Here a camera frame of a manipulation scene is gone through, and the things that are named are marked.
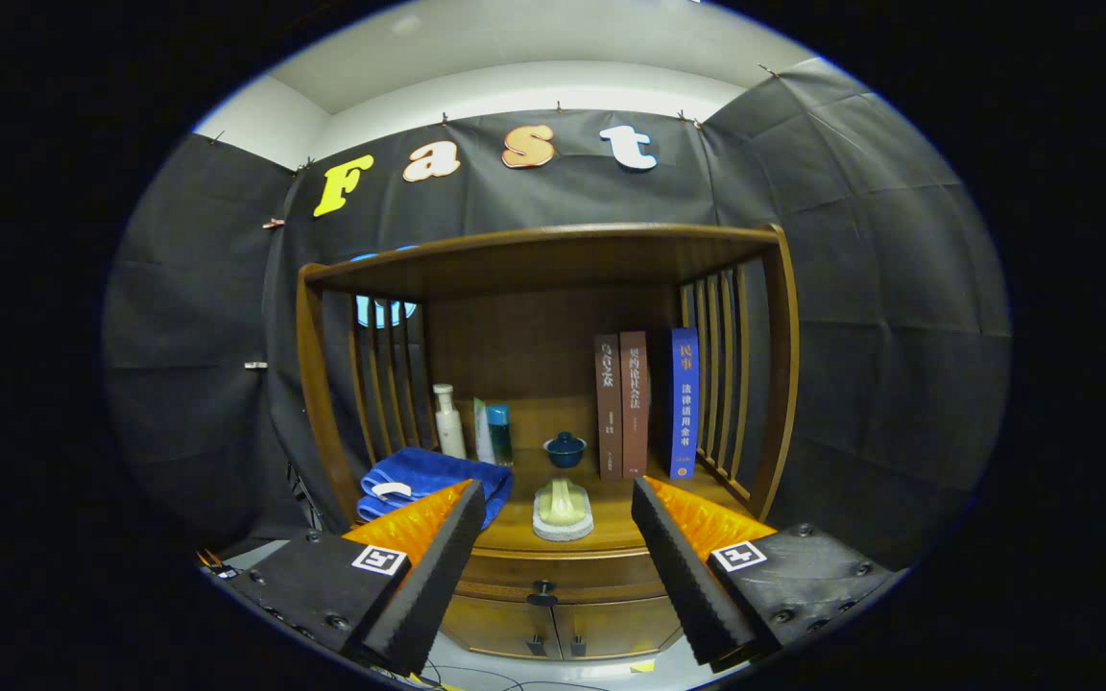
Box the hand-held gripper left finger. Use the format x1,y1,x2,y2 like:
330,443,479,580
227,478,487,678

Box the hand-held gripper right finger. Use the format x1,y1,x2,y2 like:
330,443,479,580
630,476,900,673

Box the wooden drawer with black knob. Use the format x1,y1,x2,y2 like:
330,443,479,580
462,549,669,608

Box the pale green scrub brush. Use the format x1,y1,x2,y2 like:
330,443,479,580
532,478,595,542

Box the wooden cabinet door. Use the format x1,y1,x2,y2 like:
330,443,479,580
443,595,559,661
553,595,684,661

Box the wooden countertop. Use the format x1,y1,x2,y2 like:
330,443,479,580
356,451,756,556

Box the brown wooden cabinet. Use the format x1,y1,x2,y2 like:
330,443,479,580
296,223,801,663

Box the folded blue towel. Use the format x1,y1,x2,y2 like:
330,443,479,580
356,446,514,531

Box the white pump bottle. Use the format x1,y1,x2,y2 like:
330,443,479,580
432,384,468,460

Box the blue capped clear bottle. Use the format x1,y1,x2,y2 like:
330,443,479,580
488,403,514,467

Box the blue book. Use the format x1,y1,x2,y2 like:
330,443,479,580
665,327,700,481

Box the reddish brown book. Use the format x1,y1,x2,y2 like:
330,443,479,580
619,330,650,480

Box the dark blue lidded teacup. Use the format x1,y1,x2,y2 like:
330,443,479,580
543,432,588,469

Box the dark brown book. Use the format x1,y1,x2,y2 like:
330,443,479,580
594,333,624,482

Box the thin floor cables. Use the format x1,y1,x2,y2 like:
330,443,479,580
419,662,554,691

